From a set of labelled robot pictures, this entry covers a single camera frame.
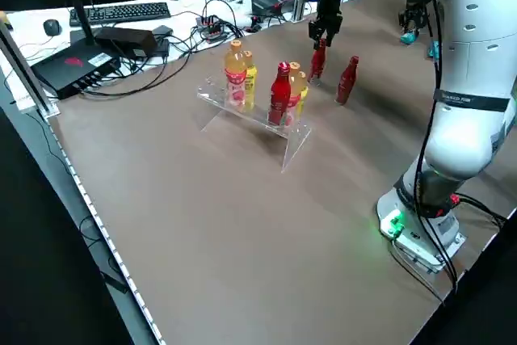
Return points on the black monitor stand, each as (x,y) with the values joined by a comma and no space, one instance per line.
(85,26)

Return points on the black computer mouse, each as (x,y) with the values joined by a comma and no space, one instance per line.
(52,27)

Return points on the black keyboard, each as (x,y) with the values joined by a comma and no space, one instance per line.
(121,13)

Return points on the yellow labelled tea bottle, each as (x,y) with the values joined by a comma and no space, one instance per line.
(304,96)
(251,78)

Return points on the white dotted table edge strip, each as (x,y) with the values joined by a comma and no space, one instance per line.
(101,224)

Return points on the usb hub red plugs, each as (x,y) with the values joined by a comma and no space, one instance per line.
(211,29)

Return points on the aluminium frame rail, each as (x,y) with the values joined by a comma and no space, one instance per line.
(28,74)

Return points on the dark brown box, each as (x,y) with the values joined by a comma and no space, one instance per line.
(129,40)

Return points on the black box red logo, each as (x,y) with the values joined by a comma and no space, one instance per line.
(72,68)

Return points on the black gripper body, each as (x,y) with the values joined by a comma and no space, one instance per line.
(330,9)
(414,11)

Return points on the black red button switch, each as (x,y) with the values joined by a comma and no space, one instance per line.
(254,25)

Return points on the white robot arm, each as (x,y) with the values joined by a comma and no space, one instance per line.
(464,127)

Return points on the black power brick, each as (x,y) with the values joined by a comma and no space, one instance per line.
(159,48)

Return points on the orange tea bottle pink label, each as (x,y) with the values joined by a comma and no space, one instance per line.
(235,74)
(297,86)

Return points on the red cola bottle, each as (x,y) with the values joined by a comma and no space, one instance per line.
(279,96)
(348,80)
(318,64)

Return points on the clear acrylic stepped shelf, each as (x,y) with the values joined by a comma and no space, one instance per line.
(250,116)

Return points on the teal chips packet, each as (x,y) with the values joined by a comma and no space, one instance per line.
(408,38)
(433,51)

